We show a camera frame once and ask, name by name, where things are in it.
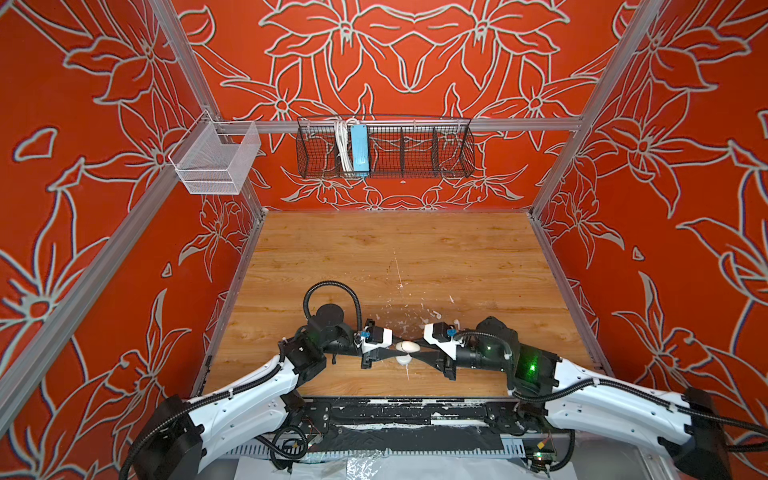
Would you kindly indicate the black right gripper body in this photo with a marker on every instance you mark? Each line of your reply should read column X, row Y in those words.
column 450, row 365

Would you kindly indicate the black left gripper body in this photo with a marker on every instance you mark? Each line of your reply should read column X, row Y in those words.
column 345, row 344

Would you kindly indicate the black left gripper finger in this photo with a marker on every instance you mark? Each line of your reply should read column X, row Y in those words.
column 379, row 357
column 381, row 350

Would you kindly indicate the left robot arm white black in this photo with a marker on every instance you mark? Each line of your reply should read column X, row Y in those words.
column 184, row 436

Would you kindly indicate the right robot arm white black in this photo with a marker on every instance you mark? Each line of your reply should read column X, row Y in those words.
column 683, row 427

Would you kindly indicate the white round disc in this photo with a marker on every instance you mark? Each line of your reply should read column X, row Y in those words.
column 404, row 360

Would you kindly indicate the small green circuit board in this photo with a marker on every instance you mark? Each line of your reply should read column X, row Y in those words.
column 540, row 460

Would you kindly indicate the blue flat box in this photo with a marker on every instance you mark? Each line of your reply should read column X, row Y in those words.
column 360, row 149

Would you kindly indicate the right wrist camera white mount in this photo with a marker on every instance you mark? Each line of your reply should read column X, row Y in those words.
column 441, row 333

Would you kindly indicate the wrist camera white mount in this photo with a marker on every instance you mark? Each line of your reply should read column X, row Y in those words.
column 441, row 333
column 372, row 335

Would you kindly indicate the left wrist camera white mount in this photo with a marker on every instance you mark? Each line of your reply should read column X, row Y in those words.
column 372, row 335

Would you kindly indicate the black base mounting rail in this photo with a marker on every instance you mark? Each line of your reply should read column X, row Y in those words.
column 424, row 425

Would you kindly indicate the black wire wall basket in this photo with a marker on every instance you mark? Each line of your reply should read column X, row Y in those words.
column 400, row 147

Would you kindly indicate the clear plastic wall bin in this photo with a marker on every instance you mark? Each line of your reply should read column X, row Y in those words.
column 216, row 157

